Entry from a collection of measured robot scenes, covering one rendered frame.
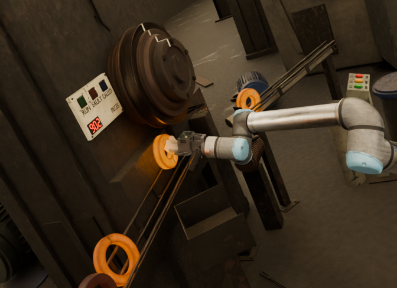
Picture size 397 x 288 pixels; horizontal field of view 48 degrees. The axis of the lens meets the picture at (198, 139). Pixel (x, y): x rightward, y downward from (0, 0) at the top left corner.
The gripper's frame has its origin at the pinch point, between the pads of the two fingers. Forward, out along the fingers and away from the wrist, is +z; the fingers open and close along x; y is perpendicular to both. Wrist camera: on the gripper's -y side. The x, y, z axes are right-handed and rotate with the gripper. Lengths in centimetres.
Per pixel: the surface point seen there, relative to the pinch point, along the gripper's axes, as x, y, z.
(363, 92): -76, -4, -80
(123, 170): 20.1, 0.1, 9.8
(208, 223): 26.2, -16.8, -27.5
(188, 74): -26.8, 24.1, -4.4
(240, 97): -63, -3, -18
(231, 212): 20.2, -14.6, -35.0
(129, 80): 2.4, 32.3, 9.0
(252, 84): -220, -59, 17
